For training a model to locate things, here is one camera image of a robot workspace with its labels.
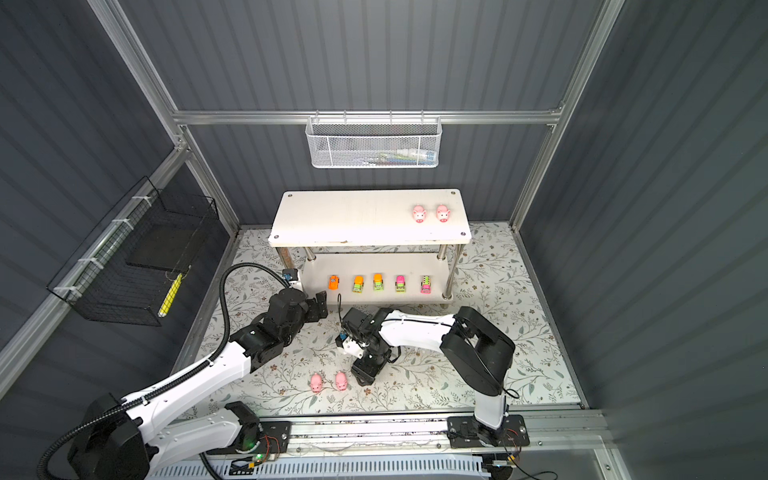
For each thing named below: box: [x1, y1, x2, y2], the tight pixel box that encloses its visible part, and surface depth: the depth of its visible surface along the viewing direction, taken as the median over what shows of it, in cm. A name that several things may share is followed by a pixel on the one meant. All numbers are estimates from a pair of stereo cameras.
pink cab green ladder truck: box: [420, 275, 432, 295], surface depth 95 cm
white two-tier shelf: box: [268, 189, 472, 303], surface depth 79 cm
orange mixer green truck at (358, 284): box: [352, 275, 365, 294], surface depth 96 cm
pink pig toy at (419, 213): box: [412, 204, 427, 224], surface depth 75 cm
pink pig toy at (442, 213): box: [436, 204, 451, 223], surface depth 75 cm
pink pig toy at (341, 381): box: [335, 371, 348, 391], surface depth 83 cm
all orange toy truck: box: [328, 275, 340, 291], surface depth 97 cm
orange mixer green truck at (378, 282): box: [373, 273, 385, 291], surface depth 96 cm
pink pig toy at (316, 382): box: [310, 373, 323, 393], surface depth 82 cm
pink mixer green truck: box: [395, 275, 407, 293], surface depth 95 cm
